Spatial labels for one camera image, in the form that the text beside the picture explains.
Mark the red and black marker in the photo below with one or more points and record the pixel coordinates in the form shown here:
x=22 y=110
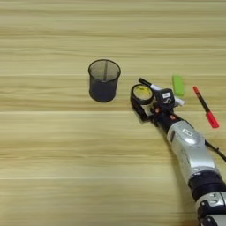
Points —
x=212 y=119

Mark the black tape roll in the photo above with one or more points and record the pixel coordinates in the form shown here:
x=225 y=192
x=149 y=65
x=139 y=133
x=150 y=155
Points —
x=142 y=85

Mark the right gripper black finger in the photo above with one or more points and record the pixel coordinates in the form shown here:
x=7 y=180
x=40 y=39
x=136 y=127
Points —
x=148 y=117

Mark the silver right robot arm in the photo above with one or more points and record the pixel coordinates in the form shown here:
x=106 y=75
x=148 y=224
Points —
x=191 y=150

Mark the white marker with black cap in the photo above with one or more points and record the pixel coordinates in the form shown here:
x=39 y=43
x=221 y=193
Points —
x=144 y=81

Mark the green eraser block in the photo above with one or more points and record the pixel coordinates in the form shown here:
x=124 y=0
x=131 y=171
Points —
x=178 y=85

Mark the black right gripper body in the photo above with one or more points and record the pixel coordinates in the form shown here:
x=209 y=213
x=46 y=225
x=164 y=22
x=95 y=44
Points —
x=167 y=119

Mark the black mesh pen cup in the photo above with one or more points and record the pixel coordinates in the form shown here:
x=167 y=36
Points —
x=103 y=88

